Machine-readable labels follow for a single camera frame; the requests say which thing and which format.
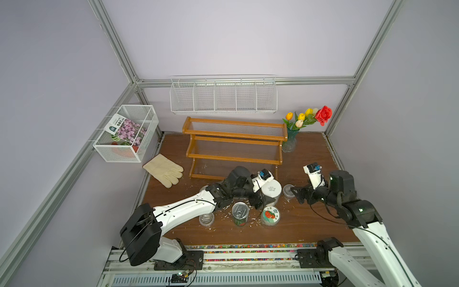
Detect green red tomato can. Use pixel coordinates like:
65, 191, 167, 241
231, 202, 250, 227

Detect purple flower seed packet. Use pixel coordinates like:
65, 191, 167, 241
104, 114, 147, 147

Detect white wire wall basket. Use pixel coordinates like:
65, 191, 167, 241
169, 75, 278, 114

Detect cream work glove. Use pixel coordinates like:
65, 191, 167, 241
143, 154, 184, 188

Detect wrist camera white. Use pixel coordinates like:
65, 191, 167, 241
303, 162, 326, 190
251, 169, 274, 193

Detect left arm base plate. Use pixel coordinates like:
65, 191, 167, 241
154, 251, 204, 271

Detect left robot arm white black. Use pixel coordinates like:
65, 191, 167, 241
120, 166, 274, 266

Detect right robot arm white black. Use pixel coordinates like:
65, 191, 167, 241
291, 163, 420, 287

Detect white tin can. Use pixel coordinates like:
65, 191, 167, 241
261, 179, 282, 207

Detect dark seed plastic jar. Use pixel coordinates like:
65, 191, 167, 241
282, 184, 295, 200

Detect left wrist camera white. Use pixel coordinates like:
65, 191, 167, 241
251, 169, 274, 193

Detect red seed plastic jar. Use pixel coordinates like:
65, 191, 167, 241
199, 213, 215, 228

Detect white wire side basket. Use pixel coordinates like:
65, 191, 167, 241
93, 105, 159, 163

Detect glass vase with flowers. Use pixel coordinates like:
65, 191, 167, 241
282, 106, 333, 153

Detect aluminium rail frame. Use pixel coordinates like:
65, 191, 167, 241
96, 243, 384, 287

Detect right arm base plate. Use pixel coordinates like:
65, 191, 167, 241
294, 248, 334, 269

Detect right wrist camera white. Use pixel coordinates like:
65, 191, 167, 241
303, 162, 326, 190

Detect tomato lid round tin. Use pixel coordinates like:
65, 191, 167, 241
261, 206, 280, 226

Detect wooden three-tier shelf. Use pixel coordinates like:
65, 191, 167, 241
182, 117, 288, 180

